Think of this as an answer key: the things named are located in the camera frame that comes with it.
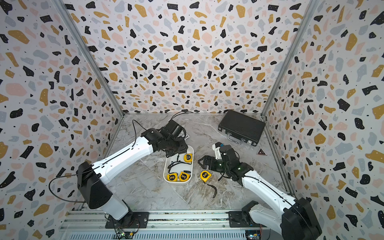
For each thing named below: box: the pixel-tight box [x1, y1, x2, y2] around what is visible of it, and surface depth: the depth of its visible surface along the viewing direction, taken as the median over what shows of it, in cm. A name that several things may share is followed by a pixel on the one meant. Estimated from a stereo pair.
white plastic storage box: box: [163, 145, 195, 183], surface depth 92 cm
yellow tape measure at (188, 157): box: [184, 153, 193, 163], surface depth 96 cm
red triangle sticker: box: [256, 147, 268, 156], surface depth 102 cm
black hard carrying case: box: [218, 109, 266, 147], surface depth 108 cm
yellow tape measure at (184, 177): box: [179, 171, 191, 182], surface depth 87 cm
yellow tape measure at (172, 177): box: [166, 173, 178, 182], surface depth 87 cm
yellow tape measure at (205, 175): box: [200, 170, 212, 183], surface depth 89 cm
